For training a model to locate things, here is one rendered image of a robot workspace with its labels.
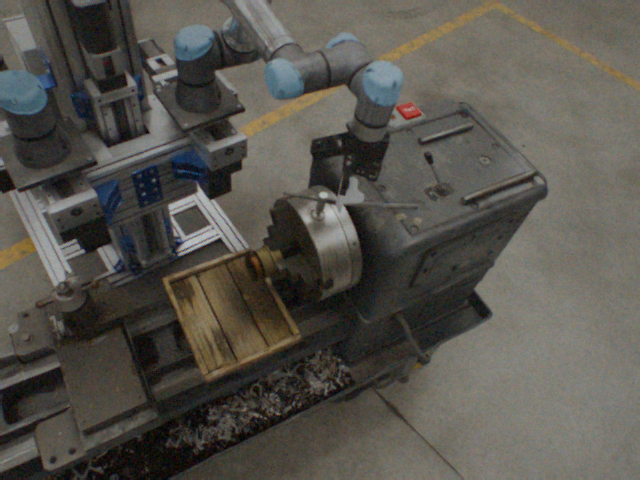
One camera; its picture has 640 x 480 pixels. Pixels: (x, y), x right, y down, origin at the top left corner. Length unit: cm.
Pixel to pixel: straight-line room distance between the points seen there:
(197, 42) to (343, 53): 66
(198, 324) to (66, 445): 45
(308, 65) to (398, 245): 53
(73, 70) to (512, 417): 228
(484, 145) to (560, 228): 184
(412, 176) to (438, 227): 18
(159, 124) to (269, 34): 84
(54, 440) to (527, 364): 214
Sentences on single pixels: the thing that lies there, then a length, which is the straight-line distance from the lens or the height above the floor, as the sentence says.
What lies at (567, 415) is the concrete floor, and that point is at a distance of 279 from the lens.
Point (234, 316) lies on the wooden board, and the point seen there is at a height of 89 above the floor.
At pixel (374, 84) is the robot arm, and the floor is 170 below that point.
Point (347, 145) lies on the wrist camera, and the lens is 110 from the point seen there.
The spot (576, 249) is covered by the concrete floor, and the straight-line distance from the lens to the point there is 338.
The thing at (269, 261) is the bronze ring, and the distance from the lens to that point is 138.
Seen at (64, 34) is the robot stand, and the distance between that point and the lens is 166.
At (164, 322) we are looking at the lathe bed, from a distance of 159.
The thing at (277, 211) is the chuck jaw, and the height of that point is 119.
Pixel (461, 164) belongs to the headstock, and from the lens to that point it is 156.
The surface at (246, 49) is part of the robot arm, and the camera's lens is 162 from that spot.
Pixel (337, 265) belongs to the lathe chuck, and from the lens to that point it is 134.
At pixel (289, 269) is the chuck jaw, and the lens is 137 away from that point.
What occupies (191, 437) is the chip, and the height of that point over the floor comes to 57.
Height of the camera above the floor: 227
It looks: 54 degrees down
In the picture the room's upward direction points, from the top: 12 degrees clockwise
